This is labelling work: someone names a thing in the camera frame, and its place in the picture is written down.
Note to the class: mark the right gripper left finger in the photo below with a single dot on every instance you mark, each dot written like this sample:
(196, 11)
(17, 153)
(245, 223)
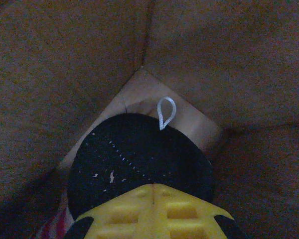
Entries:
(119, 219)

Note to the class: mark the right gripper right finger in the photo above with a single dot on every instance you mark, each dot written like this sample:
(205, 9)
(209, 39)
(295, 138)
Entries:
(187, 219)

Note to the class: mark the brown cardboard box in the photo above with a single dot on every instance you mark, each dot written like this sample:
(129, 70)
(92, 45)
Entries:
(64, 62)

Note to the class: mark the red white striped item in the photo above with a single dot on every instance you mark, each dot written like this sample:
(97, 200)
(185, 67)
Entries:
(56, 219)

